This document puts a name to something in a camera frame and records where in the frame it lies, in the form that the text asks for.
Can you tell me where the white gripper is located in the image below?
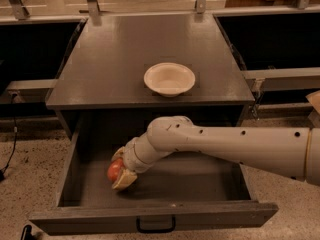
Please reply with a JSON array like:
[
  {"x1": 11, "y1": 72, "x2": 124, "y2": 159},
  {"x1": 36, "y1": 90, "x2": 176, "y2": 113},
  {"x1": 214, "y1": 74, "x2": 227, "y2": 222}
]
[{"x1": 111, "y1": 137, "x2": 150, "y2": 191}]

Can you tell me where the red apple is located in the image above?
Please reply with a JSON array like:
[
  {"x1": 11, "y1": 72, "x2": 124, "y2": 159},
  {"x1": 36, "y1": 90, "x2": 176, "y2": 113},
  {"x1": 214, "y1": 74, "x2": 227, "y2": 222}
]
[{"x1": 107, "y1": 158, "x2": 124, "y2": 182}]

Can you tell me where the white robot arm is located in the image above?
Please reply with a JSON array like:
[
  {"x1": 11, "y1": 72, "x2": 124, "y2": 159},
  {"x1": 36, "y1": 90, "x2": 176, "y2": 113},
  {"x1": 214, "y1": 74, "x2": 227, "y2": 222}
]
[{"x1": 107, "y1": 116, "x2": 320, "y2": 190}]

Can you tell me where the open grey top drawer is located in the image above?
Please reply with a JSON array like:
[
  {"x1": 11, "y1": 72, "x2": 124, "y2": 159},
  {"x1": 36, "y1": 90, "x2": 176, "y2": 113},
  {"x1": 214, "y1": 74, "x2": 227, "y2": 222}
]
[{"x1": 29, "y1": 110, "x2": 279, "y2": 236}]

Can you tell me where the grey cabinet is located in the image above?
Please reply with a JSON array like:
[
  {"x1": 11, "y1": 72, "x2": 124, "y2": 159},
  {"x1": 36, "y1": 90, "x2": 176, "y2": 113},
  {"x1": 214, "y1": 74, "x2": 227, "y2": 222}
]
[{"x1": 46, "y1": 13, "x2": 254, "y2": 135}]

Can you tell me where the white bowl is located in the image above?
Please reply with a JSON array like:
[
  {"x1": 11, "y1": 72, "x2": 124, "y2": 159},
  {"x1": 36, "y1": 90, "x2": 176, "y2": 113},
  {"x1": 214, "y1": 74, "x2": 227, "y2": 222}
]
[{"x1": 144, "y1": 63, "x2": 195, "y2": 97}]

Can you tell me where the black object bottom left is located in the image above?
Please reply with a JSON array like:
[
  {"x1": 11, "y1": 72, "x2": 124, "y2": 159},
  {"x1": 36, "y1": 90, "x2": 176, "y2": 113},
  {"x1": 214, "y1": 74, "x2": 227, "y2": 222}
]
[{"x1": 20, "y1": 225, "x2": 35, "y2": 240}]

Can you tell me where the black drawer handle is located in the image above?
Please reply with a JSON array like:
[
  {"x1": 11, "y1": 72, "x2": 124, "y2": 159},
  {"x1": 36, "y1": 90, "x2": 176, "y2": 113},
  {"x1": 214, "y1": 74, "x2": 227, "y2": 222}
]
[{"x1": 136, "y1": 216, "x2": 176, "y2": 234}]

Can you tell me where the black cable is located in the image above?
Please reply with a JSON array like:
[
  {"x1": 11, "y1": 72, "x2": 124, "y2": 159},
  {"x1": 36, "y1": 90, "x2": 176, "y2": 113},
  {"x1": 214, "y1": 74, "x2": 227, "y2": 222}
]
[{"x1": 0, "y1": 93, "x2": 19, "y2": 182}]

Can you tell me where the metal railing post middle-left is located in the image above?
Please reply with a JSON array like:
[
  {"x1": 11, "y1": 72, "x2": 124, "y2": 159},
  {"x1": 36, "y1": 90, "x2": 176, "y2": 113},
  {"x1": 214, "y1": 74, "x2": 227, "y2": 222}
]
[{"x1": 82, "y1": 0, "x2": 102, "y2": 18}]

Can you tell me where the metal railing post left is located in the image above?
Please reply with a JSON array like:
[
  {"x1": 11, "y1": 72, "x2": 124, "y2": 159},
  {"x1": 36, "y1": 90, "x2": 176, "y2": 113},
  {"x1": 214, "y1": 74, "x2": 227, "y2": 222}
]
[{"x1": 8, "y1": 0, "x2": 29, "y2": 20}]

